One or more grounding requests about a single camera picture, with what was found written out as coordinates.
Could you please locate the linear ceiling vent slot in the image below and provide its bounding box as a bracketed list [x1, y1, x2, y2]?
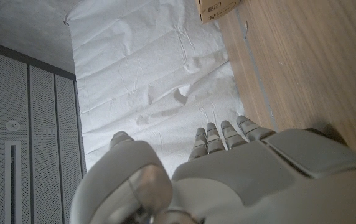
[5, 141, 22, 224]

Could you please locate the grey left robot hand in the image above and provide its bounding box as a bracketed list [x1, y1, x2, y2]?
[70, 114, 356, 224]

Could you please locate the brown cardboard packing box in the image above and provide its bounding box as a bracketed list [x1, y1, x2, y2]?
[195, 0, 243, 25]

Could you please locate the white cloth curtain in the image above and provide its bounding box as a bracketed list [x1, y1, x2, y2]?
[63, 0, 247, 178]

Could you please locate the round white ceiling sensor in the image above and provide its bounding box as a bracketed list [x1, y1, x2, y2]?
[5, 120, 21, 132]

